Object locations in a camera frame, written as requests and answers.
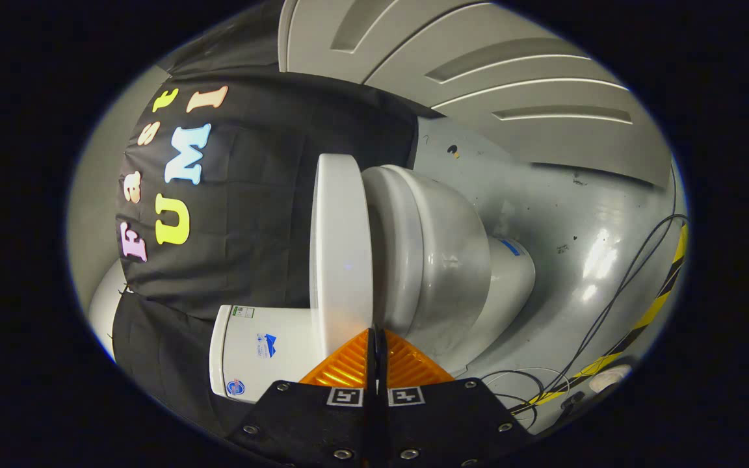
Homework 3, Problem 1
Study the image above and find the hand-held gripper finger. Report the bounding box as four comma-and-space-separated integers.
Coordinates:
225, 328, 378, 468
376, 328, 535, 468

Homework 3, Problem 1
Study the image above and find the white toilet lid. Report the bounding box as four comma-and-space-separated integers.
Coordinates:
309, 154, 374, 357

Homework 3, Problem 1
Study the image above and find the white ceramic toilet with tank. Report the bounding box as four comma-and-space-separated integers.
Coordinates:
209, 164, 536, 404

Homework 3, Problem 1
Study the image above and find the black backdrop cloth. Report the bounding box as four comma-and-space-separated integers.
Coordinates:
111, 0, 444, 443

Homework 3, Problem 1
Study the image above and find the white rounded object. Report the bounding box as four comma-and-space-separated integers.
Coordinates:
588, 364, 633, 395

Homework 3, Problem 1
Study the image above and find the yellow black floor tape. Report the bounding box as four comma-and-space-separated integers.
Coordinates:
511, 224, 689, 417

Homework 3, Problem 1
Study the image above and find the white cabinet with drawers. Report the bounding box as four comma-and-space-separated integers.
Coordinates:
278, 0, 674, 190

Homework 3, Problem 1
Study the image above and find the black cables bundle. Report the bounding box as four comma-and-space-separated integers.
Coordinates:
479, 213, 689, 431

